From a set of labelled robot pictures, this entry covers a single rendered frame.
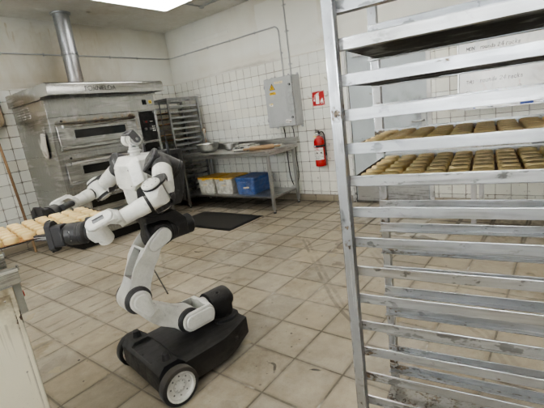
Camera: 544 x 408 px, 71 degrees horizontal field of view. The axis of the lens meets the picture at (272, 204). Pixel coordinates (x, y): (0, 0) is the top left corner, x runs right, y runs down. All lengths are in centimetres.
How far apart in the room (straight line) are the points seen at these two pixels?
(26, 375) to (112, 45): 574
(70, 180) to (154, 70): 293
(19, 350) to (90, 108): 394
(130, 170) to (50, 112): 333
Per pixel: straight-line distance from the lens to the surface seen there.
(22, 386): 195
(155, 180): 160
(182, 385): 217
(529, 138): 102
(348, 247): 111
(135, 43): 725
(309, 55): 560
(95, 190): 243
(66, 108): 529
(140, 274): 208
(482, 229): 151
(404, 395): 185
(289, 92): 554
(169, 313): 223
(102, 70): 679
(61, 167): 519
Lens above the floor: 135
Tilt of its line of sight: 13 degrees down
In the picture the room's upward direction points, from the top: 8 degrees counter-clockwise
